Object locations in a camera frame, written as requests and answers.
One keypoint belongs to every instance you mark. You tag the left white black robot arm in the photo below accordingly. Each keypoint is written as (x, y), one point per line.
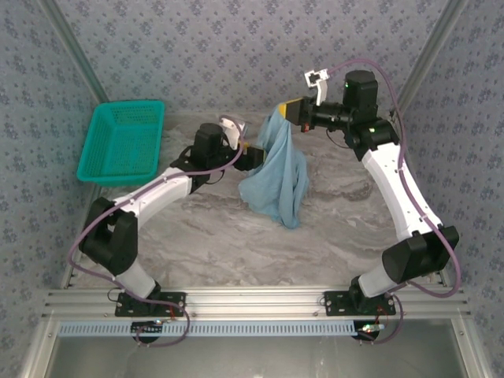
(153, 197)

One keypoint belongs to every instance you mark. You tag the aluminium frame leg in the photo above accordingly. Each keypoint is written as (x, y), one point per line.
(468, 350)
(37, 350)

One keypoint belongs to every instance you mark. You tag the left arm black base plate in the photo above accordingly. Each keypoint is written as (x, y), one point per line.
(173, 305)

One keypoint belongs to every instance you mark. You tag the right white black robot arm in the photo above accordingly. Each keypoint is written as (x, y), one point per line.
(390, 189)

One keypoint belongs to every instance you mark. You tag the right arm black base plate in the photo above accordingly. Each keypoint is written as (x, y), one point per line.
(334, 303)

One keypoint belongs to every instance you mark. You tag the aluminium corner post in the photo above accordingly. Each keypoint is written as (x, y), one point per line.
(430, 51)
(76, 51)

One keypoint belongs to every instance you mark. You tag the green plastic basket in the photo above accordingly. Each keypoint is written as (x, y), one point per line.
(118, 145)

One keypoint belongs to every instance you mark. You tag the aluminium mounting rail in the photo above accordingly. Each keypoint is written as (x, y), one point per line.
(252, 299)

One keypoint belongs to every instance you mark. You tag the small black circuit board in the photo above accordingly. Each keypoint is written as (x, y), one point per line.
(146, 327)
(368, 328)

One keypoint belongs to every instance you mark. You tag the light blue t-shirt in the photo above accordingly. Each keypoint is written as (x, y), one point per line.
(283, 177)

